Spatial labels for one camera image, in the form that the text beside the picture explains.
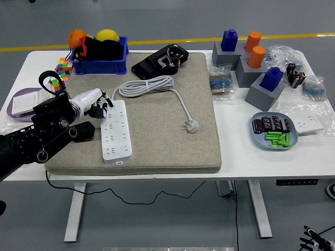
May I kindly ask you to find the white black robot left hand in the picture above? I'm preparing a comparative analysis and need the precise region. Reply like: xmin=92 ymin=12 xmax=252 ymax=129
xmin=75 ymin=88 xmax=115 ymax=120

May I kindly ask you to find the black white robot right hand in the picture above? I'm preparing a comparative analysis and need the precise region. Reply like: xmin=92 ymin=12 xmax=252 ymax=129
xmin=299 ymin=225 xmax=335 ymax=251

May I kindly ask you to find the black plug adapter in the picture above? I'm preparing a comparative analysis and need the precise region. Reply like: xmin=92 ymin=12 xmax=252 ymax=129
xmin=70 ymin=121 xmax=96 ymax=143

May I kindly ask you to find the white power strip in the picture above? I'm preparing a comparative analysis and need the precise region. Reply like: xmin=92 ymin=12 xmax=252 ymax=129
xmin=100 ymin=99 xmax=134 ymax=166

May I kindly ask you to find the thin black adapter cord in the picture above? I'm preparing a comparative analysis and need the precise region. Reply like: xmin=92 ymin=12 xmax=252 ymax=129
xmin=44 ymin=169 xmax=206 ymax=206

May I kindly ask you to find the blue plastic bin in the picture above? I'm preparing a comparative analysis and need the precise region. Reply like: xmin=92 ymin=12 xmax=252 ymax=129
xmin=69 ymin=36 xmax=130 ymax=75

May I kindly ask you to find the black pouch with red trim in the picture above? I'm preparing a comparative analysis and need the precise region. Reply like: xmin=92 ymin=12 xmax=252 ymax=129
xmin=70 ymin=36 xmax=125 ymax=61

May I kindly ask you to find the shoe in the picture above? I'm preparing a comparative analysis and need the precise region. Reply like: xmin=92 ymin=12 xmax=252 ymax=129
xmin=326 ymin=182 xmax=335 ymax=201

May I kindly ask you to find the orange fruit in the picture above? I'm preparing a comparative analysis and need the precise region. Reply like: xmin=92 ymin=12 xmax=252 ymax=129
xmin=68 ymin=28 xmax=88 ymax=50

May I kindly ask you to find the black table control panel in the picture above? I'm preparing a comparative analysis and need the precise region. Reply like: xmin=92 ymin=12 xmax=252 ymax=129
xmin=276 ymin=178 xmax=319 ymax=187

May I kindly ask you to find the yellow lemon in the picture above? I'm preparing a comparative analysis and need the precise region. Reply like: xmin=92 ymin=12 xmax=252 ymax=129
xmin=95 ymin=28 xmax=120 ymax=42

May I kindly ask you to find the white table leg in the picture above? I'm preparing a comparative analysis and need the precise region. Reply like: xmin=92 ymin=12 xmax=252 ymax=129
xmin=63 ymin=182 xmax=87 ymax=243
xmin=247 ymin=180 xmax=273 ymax=239

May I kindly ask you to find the purple tray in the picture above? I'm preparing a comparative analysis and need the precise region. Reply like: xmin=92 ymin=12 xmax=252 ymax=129
xmin=6 ymin=87 xmax=44 ymax=122

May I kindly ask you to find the grey-brown mat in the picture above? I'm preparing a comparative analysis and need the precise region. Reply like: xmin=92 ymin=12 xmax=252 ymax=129
xmin=44 ymin=51 xmax=222 ymax=176

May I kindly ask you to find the blue-grey plate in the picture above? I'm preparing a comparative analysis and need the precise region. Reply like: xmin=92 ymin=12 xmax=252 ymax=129
xmin=251 ymin=111 xmax=299 ymax=152

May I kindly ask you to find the bag of striped resistors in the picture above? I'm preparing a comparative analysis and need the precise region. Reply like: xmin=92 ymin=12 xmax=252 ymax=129
xmin=208 ymin=65 xmax=236 ymax=101

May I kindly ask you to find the clear plastic bag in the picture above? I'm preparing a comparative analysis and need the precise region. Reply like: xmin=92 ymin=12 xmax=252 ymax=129
xmin=276 ymin=100 xmax=335 ymax=137

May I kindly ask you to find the grey block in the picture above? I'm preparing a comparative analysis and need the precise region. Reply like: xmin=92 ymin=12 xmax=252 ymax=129
xmin=244 ymin=72 xmax=286 ymax=112
xmin=211 ymin=40 xmax=245 ymax=71
xmin=234 ymin=56 xmax=269 ymax=88

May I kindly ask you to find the blue peg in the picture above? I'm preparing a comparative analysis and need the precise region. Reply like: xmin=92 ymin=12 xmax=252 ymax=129
xmin=259 ymin=67 xmax=285 ymax=92
xmin=221 ymin=29 xmax=239 ymax=52

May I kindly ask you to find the clear bag of blue resistors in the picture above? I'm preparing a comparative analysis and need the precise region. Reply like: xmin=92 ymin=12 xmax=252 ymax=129
xmin=264 ymin=44 xmax=306 ymax=71
xmin=301 ymin=75 xmax=328 ymax=101

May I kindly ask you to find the black capacitor bundle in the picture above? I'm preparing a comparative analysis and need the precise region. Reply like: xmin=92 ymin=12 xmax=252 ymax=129
xmin=285 ymin=62 xmax=307 ymax=89

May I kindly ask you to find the orange cylinder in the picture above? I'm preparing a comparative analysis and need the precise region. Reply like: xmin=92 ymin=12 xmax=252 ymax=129
xmin=244 ymin=31 xmax=263 ymax=53
xmin=247 ymin=45 xmax=267 ymax=69

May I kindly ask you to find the grey power strip cable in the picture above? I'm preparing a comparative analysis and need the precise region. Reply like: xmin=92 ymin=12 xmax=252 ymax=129
xmin=111 ymin=75 xmax=200 ymax=134

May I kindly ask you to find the black device housing with wires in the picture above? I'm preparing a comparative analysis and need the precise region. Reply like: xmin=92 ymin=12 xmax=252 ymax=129
xmin=131 ymin=43 xmax=189 ymax=81

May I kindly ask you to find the black floor cable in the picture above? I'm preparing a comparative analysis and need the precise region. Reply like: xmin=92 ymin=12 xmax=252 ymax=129
xmin=232 ymin=180 xmax=240 ymax=251

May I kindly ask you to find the metal bracket under table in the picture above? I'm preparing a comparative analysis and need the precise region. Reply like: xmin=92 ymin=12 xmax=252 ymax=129
xmin=216 ymin=180 xmax=239 ymax=197

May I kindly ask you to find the white wall socket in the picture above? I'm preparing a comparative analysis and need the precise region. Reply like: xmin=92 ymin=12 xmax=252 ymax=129
xmin=294 ymin=115 xmax=325 ymax=135

